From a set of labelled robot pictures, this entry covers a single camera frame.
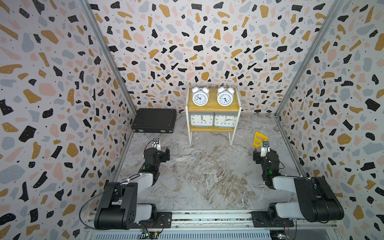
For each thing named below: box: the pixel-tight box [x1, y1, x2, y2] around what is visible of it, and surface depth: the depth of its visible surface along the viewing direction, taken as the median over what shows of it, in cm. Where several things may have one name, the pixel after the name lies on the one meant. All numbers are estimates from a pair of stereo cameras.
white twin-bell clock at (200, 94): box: [192, 83, 210, 107], surface depth 77 cm
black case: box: [131, 108, 177, 134], surface depth 119 cm
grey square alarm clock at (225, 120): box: [214, 112, 238, 129], surface depth 91 cm
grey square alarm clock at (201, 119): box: [190, 112, 214, 128], surface depth 92 cm
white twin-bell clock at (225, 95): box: [217, 83, 235, 107], surface depth 78 cm
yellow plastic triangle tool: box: [253, 131, 269, 148], surface depth 108 cm
